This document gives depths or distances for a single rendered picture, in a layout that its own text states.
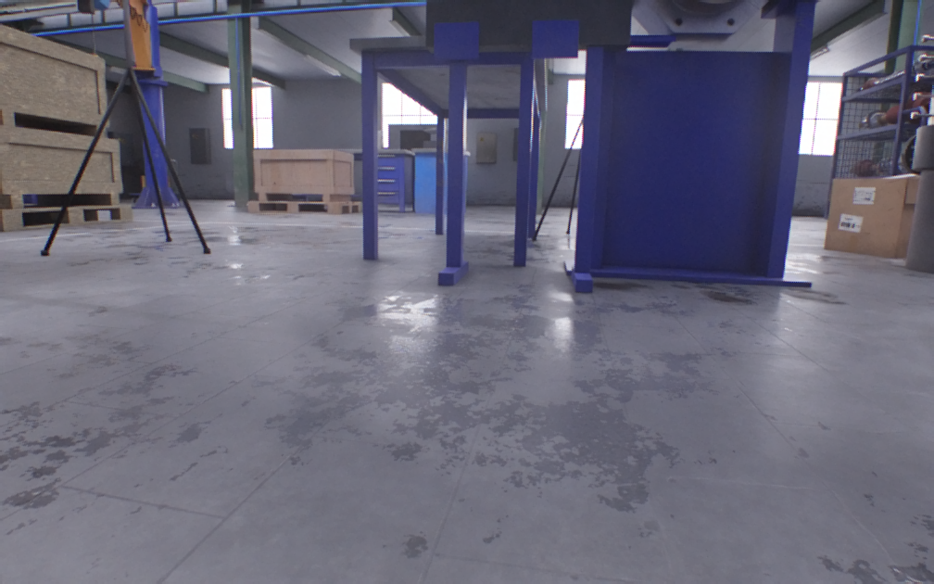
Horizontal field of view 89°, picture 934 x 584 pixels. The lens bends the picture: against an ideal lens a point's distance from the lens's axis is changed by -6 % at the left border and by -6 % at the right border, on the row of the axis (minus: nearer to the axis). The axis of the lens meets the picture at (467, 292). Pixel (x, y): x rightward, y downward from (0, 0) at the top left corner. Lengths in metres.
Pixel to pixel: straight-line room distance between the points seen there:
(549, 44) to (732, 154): 0.84
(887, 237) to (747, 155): 1.70
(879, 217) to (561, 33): 2.54
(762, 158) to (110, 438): 2.06
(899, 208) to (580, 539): 3.34
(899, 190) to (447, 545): 3.45
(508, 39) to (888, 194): 2.63
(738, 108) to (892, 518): 1.72
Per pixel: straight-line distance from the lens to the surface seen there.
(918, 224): 3.05
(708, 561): 0.48
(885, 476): 0.70
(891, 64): 9.28
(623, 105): 2.06
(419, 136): 12.48
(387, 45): 2.14
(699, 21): 2.04
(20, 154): 4.57
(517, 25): 1.70
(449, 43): 1.70
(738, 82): 2.16
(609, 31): 1.70
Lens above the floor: 0.28
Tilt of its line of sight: 11 degrees down
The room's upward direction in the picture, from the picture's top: 1 degrees clockwise
